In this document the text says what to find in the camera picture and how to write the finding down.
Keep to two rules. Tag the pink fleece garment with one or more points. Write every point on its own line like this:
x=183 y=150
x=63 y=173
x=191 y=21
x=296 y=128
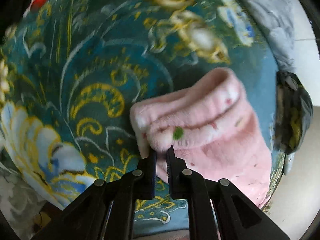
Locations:
x=213 y=128

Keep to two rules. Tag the teal floral bed blanket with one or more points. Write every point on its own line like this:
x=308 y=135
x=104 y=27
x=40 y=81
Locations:
x=72 y=70

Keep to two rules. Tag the grey floral quilt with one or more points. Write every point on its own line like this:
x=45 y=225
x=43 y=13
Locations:
x=275 y=18

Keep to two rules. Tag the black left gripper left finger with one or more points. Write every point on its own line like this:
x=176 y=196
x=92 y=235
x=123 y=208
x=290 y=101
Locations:
x=105 y=210

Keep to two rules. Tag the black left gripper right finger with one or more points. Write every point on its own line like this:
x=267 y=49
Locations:
x=217 y=209

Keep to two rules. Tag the dark grey yellow garment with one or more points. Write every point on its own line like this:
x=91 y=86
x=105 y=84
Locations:
x=294 y=113

